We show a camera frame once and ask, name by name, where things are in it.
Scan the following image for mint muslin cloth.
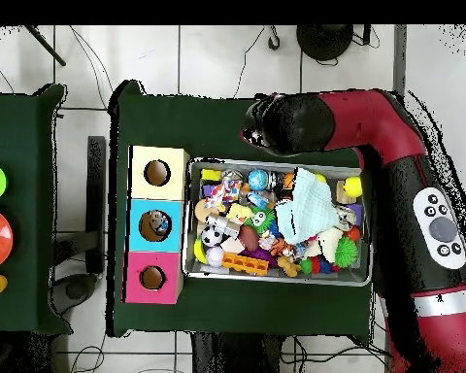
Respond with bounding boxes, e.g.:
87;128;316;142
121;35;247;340
275;167;341;246

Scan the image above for wooden three-hole box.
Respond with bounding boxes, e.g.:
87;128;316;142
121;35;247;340
121;145;190;305

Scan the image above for silver mesh bin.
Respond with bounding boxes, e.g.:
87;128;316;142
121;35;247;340
182;156;374;288

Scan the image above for globe print ball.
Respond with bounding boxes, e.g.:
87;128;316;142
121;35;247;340
248;169;270;191

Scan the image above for dark green tablecloth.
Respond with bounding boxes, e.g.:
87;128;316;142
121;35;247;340
106;79;383;338

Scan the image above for polka dot crumpled wrapper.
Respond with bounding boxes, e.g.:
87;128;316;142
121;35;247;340
203;179;243;213

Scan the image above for yellow plush duck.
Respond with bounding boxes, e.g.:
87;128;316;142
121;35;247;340
226;202;254;224

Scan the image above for green spiky toy with eyes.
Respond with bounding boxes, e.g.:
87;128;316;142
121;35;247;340
248;209;277;234

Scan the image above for brown toy football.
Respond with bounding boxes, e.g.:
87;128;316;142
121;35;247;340
239;224;260;253

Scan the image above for black white soccer ball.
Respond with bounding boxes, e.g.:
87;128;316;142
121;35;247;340
200;225;223;248

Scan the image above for yellow ball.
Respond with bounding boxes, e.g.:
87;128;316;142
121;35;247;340
343;176;363;198

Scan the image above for black round lamp base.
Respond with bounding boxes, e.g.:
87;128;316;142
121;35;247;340
295;24;354;62

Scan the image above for white baseball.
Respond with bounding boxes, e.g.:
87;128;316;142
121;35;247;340
205;245;226;268

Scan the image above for orange plastic tray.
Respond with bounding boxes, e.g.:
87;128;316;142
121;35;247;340
219;251;270;278

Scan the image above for black floor bar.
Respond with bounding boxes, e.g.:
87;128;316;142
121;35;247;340
85;135;107;273

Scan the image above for black rod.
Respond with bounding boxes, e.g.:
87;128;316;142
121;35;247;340
23;24;68;67

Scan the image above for grey rounded floor base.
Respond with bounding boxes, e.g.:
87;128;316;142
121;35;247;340
48;272;99;317

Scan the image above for dark green cloth side table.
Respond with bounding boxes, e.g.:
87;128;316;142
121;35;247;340
0;83;73;337

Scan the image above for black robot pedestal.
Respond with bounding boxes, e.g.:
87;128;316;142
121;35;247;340
191;331;286;373

